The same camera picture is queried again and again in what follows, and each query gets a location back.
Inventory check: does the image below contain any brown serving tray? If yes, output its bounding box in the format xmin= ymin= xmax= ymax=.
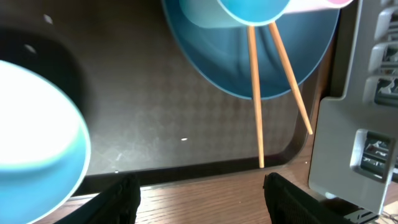
xmin=0 ymin=0 xmax=336 ymax=197

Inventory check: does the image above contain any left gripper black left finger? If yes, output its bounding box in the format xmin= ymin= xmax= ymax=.
xmin=55 ymin=175 xmax=141 ymax=224

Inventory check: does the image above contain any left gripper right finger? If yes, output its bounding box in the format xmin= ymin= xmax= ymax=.
xmin=263 ymin=172 xmax=358 ymax=224

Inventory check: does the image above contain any light blue bowl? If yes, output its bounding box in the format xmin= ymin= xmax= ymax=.
xmin=1 ymin=61 xmax=91 ymax=223

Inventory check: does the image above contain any wooden chopstick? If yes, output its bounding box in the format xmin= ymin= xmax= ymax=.
xmin=268 ymin=22 xmax=313 ymax=135
xmin=247 ymin=26 xmax=264 ymax=169

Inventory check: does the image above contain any left wooden chopstick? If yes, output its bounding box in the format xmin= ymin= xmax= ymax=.
xmin=247 ymin=26 xmax=264 ymax=169

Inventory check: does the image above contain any right wooden chopstick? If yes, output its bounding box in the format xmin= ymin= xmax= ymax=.
xmin=268 ymin=22 xmax=313 ymax=135

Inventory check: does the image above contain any light blue cup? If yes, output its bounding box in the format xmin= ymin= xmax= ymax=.
xmin=179 ymin=0 xmax=290 ymax=29

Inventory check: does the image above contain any grey dishwasher rack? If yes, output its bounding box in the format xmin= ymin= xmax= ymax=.
xmin=308 ymin=0 xmax=397 ymax=213

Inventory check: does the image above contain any white pink cup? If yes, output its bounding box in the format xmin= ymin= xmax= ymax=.
xmin=284 ymin=0 xmax=353 ymax=14

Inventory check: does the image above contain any dark blue plate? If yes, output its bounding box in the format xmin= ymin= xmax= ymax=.
xmin=162 ymin=0 xmax=340 ymax=100

